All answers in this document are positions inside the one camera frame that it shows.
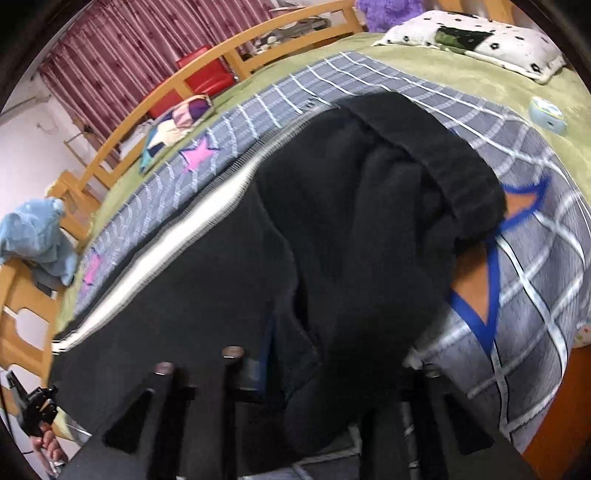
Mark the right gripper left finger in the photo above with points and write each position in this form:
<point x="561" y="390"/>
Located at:
<point x="143" y="436"/>

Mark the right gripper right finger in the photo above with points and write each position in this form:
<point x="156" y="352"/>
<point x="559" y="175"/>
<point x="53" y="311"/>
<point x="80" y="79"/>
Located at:
<point x="424" y="427"/>

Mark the black pants with white stripe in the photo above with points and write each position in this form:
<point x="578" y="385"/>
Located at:
<point x="324" y="252"/>

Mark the person's left hand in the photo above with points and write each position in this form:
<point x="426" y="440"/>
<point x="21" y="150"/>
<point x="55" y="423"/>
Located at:
<point x="48" y="450"/>

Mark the grey plaid star blanket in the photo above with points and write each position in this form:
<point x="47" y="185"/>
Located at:
<point x="516" y="382"/>

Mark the colourful patchwork cushion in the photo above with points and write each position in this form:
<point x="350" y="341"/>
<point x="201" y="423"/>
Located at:
<point x="172" y="126"/>

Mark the small light blue box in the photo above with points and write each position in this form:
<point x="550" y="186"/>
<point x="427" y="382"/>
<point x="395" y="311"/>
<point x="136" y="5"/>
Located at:
<point x="546" y="115"/>

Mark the red chair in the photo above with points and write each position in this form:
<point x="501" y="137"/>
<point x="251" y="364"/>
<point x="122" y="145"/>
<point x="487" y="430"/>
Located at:
<point x="210" y="80"/>

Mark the maroon patterned curtain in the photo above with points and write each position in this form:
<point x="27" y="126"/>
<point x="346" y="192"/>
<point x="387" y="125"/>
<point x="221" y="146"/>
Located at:
<point x="116" y="52"/>

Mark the green bed cover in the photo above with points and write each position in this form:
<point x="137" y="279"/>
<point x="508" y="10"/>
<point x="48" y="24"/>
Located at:
<point x="485" y="104"/>

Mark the white black-spotted pillow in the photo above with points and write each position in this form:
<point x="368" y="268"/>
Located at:
<point x="525" y="51"/>

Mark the purple plush toy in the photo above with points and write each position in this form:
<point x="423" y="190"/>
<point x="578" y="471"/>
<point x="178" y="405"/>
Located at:
<point x="381" y="15"/>

